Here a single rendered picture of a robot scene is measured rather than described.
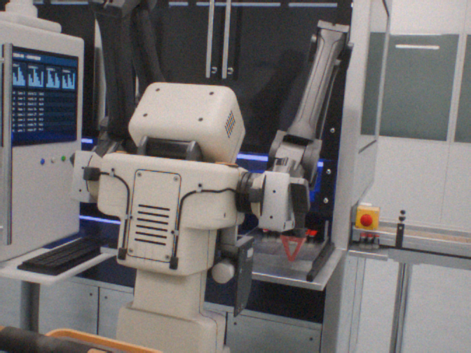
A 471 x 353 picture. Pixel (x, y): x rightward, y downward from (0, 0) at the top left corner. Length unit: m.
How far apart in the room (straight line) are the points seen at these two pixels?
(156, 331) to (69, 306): 1.24
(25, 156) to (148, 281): 0.86
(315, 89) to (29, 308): 1.43
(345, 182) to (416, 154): 4.61
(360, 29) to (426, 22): 4.66
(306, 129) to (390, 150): 5.26
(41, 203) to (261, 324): 0.89
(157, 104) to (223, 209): 0.27
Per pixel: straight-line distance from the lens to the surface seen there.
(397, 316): 2.11
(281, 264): 1.62
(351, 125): 1.85
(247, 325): 2.07
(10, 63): 1.73
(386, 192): 6.51
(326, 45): 1.34
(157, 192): 1.07
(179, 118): 1.10
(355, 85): 1.85
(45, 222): 2.03
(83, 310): 2.38
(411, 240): 1.99
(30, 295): 2.21
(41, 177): 1.97
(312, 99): 1.25
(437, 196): 6.50
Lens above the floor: 1.36
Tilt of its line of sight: 8 degrees down
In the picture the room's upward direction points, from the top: 4 degrees clockwise
